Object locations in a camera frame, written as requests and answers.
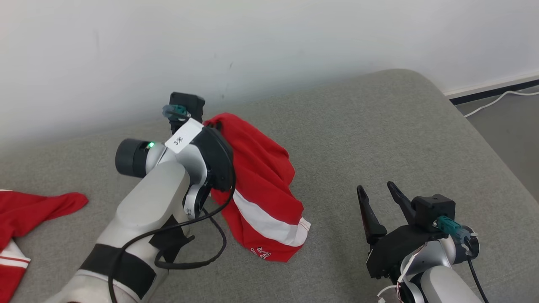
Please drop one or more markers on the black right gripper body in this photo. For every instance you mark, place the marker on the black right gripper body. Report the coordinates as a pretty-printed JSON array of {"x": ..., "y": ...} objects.
[{"x": 391, "y": 252}]

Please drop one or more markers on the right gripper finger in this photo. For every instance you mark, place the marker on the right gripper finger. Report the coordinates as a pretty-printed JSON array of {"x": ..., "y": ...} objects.
[
  {"x": 403, "y": 204},
  {"x": 370, "y": 223}
]

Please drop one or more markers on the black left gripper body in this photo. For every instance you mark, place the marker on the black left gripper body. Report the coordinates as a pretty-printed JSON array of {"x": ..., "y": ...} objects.
[{"x": 219, "y": 160}]

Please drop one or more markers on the red Bulls 23 shorts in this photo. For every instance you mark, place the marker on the red Bulls 23 shorts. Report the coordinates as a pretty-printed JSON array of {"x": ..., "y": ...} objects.
[{"x": 261, "y": 181}]

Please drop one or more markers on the red jersey with white sleeves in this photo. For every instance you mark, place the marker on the red jersey with white sleeves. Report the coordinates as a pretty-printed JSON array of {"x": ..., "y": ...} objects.
[{"x": 25, "y": 210}]

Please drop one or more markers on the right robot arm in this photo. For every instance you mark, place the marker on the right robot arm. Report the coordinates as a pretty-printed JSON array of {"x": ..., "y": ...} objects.
[{"x": 446, "y": 286}]

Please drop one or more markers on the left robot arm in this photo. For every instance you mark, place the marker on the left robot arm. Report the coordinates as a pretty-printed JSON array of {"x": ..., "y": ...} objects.
[{"x": 147, "y": 210}]

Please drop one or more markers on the black skirting strip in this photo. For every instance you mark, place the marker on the black skirting strip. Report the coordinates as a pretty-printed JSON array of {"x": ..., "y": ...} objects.
[{"x": 492, "y": 92}]

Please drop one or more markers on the white baseboard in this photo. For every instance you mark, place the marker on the white baseboard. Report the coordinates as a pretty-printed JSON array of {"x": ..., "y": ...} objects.
[{"x": 492, "y": 85}]

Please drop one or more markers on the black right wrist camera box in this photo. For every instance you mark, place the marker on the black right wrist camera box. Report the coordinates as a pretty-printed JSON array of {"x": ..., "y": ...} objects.
[{"x": 433, "y": 210}]

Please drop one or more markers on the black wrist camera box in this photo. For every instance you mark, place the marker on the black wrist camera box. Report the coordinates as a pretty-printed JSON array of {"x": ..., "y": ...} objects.
[
  {"x": 433, "y": 210},
  {"x": 187, "y": 103}
]

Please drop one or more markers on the teal right camera connector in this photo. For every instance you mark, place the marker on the teal right camera connector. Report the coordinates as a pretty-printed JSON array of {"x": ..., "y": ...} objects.
[{"x": 448, "y": 225}]

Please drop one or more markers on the teal camera connector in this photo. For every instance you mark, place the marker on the teal camera connector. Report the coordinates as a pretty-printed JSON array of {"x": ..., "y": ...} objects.
[
  {"x": 179, "y": 110},
  {"x": 448, "y": 225}
]

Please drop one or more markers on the teal left camera connector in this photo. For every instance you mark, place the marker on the teal left camera connector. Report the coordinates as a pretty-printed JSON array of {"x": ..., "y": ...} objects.
[{"x": 179, "y": 110}]

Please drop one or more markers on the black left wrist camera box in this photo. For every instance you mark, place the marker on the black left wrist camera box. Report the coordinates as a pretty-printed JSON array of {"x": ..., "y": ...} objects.
[{"x": 187, "y": 103}]

